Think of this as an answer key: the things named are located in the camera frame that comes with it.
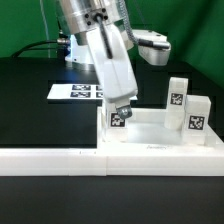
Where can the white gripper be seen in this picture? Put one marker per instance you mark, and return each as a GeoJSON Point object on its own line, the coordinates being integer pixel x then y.
{"type": "Point", "coordinates": [116, 75]}

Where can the white square table top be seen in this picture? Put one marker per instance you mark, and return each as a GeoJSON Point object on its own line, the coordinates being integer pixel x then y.
{"type": "Point", "coordinates": [145, 129]}

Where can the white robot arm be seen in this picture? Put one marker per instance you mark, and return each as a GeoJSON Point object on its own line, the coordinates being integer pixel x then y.
{"type": "Point", "coordinates": [78, 17]}

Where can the paper sheet with markers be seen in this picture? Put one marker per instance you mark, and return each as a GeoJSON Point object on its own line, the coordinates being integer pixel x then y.
{"type": "Point", "coordinates": [75, 92]}

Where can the white L-shaped obstacle fence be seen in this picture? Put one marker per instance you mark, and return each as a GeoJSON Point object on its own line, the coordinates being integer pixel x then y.
{"type": "Point", "coordinates": [104, 161]}

